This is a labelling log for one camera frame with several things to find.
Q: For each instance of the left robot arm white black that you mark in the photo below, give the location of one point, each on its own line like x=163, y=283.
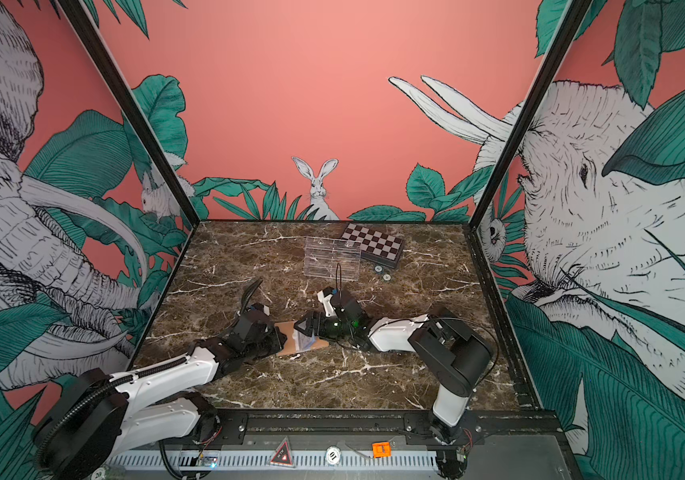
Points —
x=102, y=415

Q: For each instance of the left black frame post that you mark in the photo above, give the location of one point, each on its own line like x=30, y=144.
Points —
x=87, y=33

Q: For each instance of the clear acrylic organizer box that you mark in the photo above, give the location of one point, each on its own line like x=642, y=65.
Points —
x=331, y=259

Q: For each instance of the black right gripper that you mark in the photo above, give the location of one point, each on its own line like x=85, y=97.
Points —
x=315, y=318

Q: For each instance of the right black frame post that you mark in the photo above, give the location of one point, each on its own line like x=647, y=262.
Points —
x=568, y=26

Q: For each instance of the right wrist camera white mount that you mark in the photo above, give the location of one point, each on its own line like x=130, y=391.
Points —
x=325, y=298

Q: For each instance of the white round button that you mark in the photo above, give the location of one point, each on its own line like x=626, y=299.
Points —
x=333, y=456

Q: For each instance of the black frame post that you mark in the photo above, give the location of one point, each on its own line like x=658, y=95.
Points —
x=568, y=26
x=87, y=33

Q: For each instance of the folded checkered chess board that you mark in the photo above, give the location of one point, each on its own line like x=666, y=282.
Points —
x=376, y=246

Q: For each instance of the credit card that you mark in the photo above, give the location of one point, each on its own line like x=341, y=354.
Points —
x=303, y=342

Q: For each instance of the orange tag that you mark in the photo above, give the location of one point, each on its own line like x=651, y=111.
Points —
x=381, y=450

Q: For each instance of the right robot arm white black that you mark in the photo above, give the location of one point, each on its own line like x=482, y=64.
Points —
x=449, y=348

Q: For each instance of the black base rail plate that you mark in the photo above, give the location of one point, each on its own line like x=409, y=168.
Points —
x=417, y=427

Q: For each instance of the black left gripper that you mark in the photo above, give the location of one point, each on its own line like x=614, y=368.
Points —
x=277, y=338

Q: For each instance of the red warning triangle sticker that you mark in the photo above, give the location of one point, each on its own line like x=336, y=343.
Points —
x=283, y=456

